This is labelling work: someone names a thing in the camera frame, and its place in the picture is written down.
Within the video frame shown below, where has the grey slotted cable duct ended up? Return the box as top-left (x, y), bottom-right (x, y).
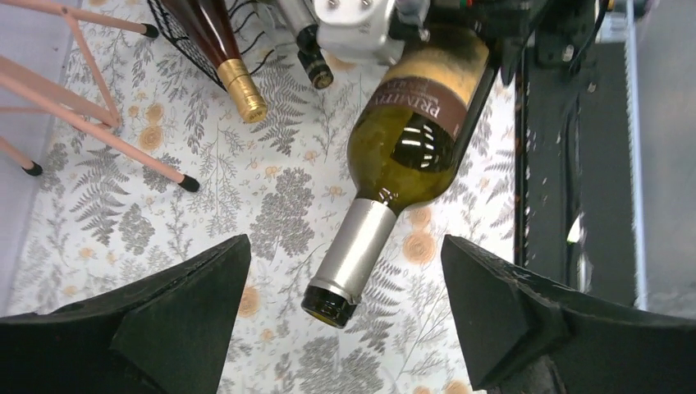
top-left (625, 0), bottom-right (648, 310)

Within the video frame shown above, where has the black wire wine rack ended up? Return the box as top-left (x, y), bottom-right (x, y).
top-left (147, 0), bottom-right (277, 90)

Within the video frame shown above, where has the pink music stand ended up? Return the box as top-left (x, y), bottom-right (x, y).
top-left (1, 0), bottom-right (199, 192)

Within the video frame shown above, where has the red wine bottle gold cap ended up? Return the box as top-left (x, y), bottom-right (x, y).
top-left (163, 0), bottom-right (268, 123)

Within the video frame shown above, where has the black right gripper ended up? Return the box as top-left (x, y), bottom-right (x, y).
top-left (396, 1), bottom-right (555, 85)

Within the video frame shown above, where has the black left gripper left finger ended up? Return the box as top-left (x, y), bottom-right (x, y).
top-left (1, 235), bottom-right (251, 393)

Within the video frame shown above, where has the dark wine bottle beside arm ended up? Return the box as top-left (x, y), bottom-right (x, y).
top-left (301, 25), bottom-right (496, 328)

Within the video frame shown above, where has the small dark wine bottle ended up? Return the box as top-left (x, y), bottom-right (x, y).
top-left (275, 0), bottom-right (333, 89)

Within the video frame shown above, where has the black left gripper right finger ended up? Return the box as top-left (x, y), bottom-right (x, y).
top-left (441, 236), bottom-right (695, 393)

